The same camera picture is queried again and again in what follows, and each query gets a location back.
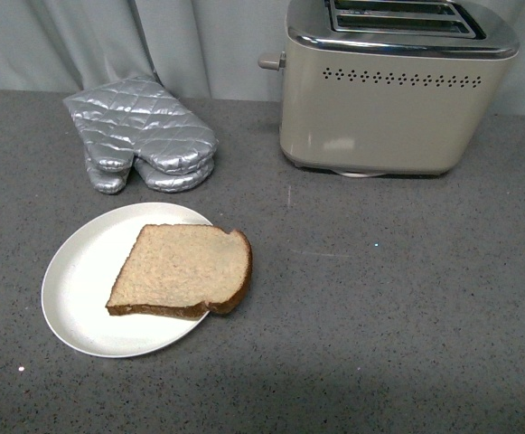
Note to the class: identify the brown bread slice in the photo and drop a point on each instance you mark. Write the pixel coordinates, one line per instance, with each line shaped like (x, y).
(184, 271)

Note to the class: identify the white round plate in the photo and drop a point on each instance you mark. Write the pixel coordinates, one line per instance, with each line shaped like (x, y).
(78, 281)

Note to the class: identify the silver quilted upper oven mitt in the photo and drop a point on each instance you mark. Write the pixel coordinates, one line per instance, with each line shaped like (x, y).
(137, 118)

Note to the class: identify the grey curtain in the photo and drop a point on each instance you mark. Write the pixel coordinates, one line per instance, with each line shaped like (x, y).
(197, 49)

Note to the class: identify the cream chrome two-slot toaster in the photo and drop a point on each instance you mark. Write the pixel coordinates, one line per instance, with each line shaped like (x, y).
(387, 87)

